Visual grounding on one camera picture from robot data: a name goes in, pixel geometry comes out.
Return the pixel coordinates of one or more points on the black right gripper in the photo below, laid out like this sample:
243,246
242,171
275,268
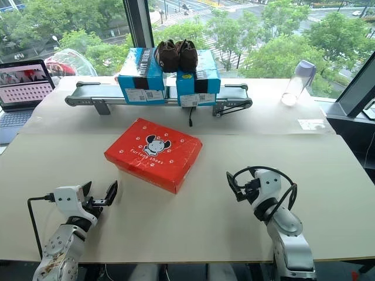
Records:
250,188

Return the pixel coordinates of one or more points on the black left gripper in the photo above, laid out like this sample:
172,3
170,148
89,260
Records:
94,208

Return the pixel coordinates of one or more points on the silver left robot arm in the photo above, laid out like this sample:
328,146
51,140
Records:
63,248

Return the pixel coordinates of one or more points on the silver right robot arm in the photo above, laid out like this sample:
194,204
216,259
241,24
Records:
288,234

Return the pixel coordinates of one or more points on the red shoe box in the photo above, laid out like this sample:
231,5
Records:
153,152

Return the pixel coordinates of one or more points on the grey conveyor belt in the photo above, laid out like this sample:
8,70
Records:
96,99

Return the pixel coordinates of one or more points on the clear tape patch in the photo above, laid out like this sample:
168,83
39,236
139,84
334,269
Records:
312,124

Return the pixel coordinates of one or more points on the clear bottle with lilac lid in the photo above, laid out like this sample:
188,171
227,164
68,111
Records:
297,83

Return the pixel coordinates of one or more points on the black side desk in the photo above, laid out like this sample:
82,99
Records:
351,137

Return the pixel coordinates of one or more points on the open laptop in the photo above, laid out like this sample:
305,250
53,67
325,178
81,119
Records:
20,87

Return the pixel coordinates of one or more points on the clear plastic bag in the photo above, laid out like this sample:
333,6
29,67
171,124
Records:
76,63

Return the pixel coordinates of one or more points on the black monitor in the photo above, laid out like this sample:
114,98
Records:
356,93

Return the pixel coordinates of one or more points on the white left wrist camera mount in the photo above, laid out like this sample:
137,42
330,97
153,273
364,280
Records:
68,200

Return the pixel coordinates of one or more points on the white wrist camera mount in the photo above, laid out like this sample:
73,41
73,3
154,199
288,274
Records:
268,184
68,200

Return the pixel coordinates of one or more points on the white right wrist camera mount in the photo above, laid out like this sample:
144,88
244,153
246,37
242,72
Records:
268,184

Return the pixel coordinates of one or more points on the black window frame post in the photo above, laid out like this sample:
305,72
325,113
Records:
137,23

